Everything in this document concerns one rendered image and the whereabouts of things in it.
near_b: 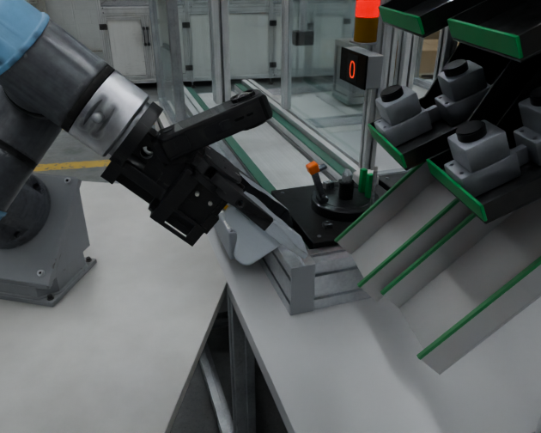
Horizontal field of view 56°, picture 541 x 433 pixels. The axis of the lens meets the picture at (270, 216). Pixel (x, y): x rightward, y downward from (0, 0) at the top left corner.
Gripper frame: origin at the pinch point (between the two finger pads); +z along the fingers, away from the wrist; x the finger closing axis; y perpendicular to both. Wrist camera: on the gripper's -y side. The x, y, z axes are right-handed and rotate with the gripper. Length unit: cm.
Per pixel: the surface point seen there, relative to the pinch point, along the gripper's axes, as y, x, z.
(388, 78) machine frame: -40, -131, 41
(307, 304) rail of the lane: 14.6, -27.2, 21.9
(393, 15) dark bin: -26.2, -14.1, -3.4
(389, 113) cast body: -17.2, -14.3, 4.8
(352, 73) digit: -24, -62, 11
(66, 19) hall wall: 112, -837, -187
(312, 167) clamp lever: -3.5, -41.6, 10.7
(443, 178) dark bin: -14.7, -2.4, 10.4
